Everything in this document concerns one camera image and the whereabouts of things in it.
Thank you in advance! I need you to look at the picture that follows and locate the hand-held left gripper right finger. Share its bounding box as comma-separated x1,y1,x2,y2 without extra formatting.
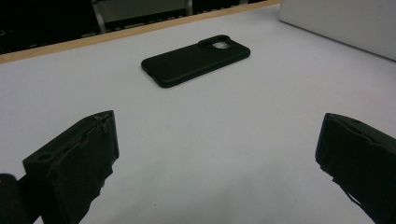
315,112,396,224

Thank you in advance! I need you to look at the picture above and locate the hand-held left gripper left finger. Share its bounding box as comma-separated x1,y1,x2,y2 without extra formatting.
22,109,120,224

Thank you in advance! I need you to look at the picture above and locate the white plastic bin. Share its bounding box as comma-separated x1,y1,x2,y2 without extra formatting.
278,0,396,62

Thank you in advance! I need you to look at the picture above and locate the black phone case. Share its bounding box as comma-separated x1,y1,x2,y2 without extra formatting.
140,34,251,89

